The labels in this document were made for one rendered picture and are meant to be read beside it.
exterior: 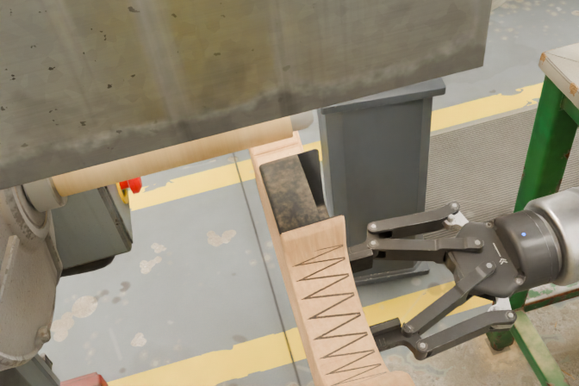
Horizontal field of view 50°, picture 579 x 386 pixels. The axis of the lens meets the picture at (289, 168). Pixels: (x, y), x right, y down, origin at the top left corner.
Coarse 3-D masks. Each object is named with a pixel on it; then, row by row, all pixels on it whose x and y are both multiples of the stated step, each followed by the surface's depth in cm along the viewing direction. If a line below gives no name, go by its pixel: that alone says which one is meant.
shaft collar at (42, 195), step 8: (24, 184) 44; (32, 184) 44; (40, 184) 45; (48, 184) 45; (32, 192) 45; (40, 192) 45; (48, 192) 45; (56, 192) 45; (32, 200) 45; (40, 200) 45; (48, 200) 45; (56, 200) 46; (64, 200) 47; (40, 208) 46; (48, 208) 46; (56, 208) 47
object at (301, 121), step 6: (300, 114) 48; (306, 114) 48; (312, 114) 48; (294, 120) 48; (300, 120) 48; (306, 120) 48; (312, 120) 48; (294, 126) 48; (300, 126) 48; (306, 126) 48
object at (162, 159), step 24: (288, 120) 47; (192, 144) 46; (216, 144) 47; (240, 144) 47; (264, 144) 48; (96, 168) 46; (120, 168) 46; (144, 168) 46; (168, 168) 47; (72, 192) 46
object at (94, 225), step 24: (96, 192) 74; (120, 192) 82; (72, 216) 76; (96, 216) 77; (120, 216) 79; (72, 240) 79; (96, 240) 80; (120, 240) 81; (72, 264) 82; (96, 264) 88
